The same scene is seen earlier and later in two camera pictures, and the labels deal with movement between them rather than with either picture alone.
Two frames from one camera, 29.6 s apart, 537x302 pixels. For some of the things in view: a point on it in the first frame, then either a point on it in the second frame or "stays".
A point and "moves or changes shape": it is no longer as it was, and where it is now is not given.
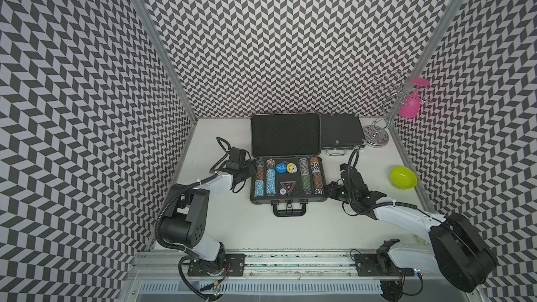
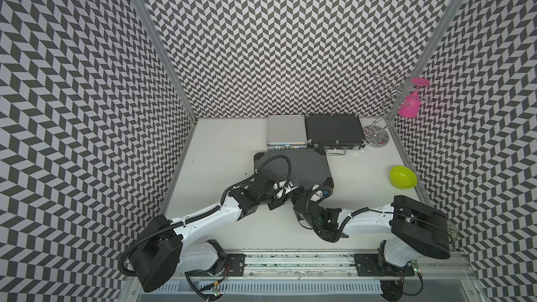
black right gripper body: x=340 y=193 to x=301 y=193
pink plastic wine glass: x=410 y=105 stays
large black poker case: x=287 y=168 moves or changes shape
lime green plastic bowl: x=403 y=177 stays
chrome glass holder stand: x=375 y=135 stays
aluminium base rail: x=288 y=277 stays
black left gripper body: x=247 y=170 to x=270 y=199
